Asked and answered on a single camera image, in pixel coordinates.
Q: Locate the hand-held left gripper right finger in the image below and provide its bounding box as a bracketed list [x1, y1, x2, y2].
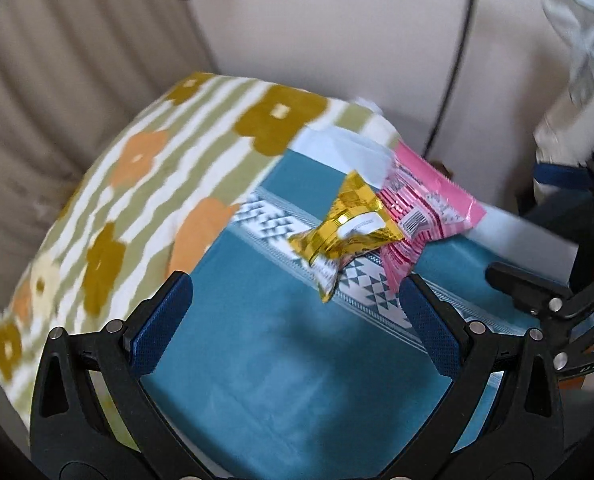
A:
[382, 272, 566, 480]

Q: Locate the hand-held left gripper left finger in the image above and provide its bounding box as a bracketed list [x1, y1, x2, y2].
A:
[30, 270, 213, 480]

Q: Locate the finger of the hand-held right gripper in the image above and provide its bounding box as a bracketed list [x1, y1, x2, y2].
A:
[486, 261, 578, 322]
[532, 151, 594, 282]

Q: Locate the white translucent snack bag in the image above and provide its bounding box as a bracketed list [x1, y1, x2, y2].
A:
[533, 0, 594, 168]

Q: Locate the pink striped snack packet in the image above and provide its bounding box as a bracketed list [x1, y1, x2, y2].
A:
[377, 141, 488, 295]

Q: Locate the gold snack packet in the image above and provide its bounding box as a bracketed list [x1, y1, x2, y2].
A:
[288, 170, 404, 304]

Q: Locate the teal patterned cloth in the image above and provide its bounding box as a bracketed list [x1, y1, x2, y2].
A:
[142, 150, 552, 480]

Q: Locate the floral striped blanket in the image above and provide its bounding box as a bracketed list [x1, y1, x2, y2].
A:
[0, 72, 400, 441]

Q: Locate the beige curtain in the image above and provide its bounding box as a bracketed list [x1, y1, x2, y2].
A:
[0, 0, 218, 321]

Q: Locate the black cable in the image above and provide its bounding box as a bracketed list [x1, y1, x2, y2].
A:
[422, 0, 480, 161]

